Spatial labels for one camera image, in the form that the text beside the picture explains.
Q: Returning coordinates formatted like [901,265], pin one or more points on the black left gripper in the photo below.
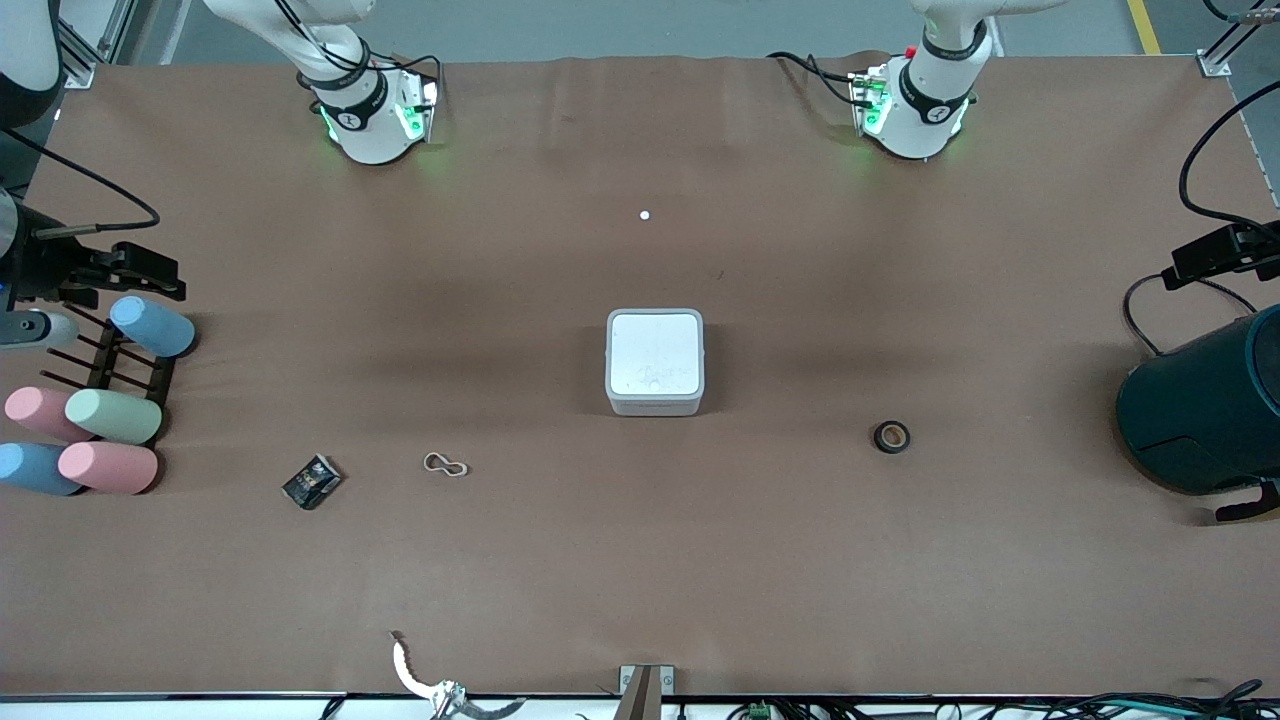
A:
[1218,250]

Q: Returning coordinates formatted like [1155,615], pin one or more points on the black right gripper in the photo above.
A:
[45,269]

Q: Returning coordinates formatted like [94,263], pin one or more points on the black snack wrapper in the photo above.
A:
[312,482]

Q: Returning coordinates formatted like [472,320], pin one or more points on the beige rubber band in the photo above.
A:
[446,466]

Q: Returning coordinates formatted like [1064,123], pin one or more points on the black tape roll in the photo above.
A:
[880,446]

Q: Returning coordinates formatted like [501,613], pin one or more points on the white square lidded bin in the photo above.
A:
[655,350]

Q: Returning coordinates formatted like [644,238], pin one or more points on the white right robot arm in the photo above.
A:
[365,130]

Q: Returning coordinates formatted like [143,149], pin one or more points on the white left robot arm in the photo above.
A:
[925,110]

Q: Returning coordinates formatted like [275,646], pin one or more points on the blue plastic cup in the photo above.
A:
[150,327]

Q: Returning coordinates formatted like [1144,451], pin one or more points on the dark wooden cup rack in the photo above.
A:
[105,365]

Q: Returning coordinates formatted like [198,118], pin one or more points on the green foam cylinder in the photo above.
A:
[110,415]

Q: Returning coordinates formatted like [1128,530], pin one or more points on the dark teal round container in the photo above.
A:
[1200,410]

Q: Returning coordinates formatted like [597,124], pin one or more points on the pink foam cylinder back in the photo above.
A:
[35,410]

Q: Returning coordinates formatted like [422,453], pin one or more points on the pink foam cylinder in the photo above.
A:
[35,410]
[105,467]

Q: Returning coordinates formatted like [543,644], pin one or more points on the pink foam cylinder front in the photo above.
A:
[105,467]

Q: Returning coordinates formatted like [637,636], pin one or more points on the blue foam cylinder lower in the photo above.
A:
[30,468]

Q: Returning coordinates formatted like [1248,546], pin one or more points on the white serrated zip tie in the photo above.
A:
[403,665]

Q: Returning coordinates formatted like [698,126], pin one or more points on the brown table cover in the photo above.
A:
[800,560]

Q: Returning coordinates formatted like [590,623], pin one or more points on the silver metal clamp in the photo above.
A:
[447,695]

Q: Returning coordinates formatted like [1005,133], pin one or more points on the aluminium frame post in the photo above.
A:
[1212,65]
[80,72]

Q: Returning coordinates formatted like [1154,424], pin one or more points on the grey metal bracket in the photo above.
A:
[645,690]

